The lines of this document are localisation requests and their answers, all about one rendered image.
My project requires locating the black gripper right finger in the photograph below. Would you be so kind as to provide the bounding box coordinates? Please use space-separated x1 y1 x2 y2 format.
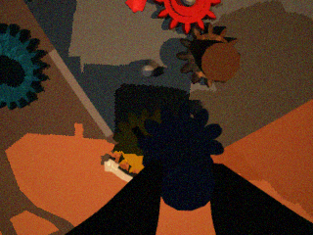
210 164 313 235

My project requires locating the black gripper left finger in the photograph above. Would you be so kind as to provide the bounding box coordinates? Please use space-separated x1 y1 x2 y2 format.
64 160 163 235

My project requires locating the yellow gear with black stripe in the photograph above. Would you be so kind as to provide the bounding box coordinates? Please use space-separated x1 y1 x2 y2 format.
112 107 161 172

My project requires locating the green gear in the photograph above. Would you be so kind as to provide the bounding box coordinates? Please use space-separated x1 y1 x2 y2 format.
0 23 47 110

